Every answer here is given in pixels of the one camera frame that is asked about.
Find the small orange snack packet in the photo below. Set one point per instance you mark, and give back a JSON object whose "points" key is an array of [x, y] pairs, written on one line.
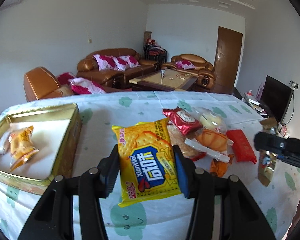
{"points": [[219, 168]]}

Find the black television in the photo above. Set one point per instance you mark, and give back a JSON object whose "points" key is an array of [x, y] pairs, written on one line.
{"points": [[276, 96]]}

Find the orange bread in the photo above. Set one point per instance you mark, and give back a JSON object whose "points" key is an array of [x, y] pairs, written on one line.
{"points": [[212, 143]]}

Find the gold metal tin box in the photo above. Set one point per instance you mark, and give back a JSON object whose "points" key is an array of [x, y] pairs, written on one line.
{"points": [[55, 135]]}

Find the pink white blanket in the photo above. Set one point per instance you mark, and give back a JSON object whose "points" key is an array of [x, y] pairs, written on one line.
{"points": [[80, 85]]}

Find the brown leather armchair far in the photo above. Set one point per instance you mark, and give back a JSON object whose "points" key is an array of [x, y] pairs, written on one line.
{"points": [[204, 72]]}

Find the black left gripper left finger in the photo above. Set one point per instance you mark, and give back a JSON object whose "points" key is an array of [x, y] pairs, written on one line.
{"points": [[52, 217]]}

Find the yellow cracker packet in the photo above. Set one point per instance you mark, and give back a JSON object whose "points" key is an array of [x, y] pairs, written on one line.
{"points": [[147, 163]]}

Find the red foil snack packet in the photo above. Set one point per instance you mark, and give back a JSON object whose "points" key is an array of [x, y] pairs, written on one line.
{"points": [[182, 120]]}

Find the metal can on table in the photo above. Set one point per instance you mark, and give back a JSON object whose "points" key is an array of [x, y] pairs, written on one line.
{"points": [[163, 73]]}

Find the pink white sofa cushions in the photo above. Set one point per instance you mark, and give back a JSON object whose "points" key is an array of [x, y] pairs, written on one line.
{"points": [[119, 63]]}

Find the brown leather armchair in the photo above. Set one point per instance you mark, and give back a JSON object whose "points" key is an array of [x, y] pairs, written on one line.
{"points": [[204, 72], [39, 83]]}

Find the brown leather armchair near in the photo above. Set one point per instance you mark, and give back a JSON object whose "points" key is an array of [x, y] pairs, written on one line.
{"points": [[39, 83]]}

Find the brown leather three-seat sofa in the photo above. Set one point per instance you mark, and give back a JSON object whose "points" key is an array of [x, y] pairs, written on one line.
{"points": [[88, 68]]}

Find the wooden coffee table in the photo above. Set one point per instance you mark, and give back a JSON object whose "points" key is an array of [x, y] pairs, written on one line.
{"points": [[173, 81]]}

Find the white wrapped candy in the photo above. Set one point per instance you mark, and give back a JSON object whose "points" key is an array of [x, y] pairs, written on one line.
{"points": [[4, 143]]}

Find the pink white armchair cushion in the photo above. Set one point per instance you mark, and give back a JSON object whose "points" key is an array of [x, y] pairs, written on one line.
{"points": [[185, 64]]}

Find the rice cracker clear packet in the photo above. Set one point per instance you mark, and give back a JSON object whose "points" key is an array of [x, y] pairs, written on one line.
{"points": [[178, 139]]}

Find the tv stand with clutter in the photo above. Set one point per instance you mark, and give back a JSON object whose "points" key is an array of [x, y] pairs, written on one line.
{"points": [[249, 99]]}

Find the stack of dark stools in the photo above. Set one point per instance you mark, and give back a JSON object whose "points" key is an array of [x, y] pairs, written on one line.
{"points": [[152, 51]]}

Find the brown wooden door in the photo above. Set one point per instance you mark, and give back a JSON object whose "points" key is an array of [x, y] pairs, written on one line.
{"points": [[228, 53]]}

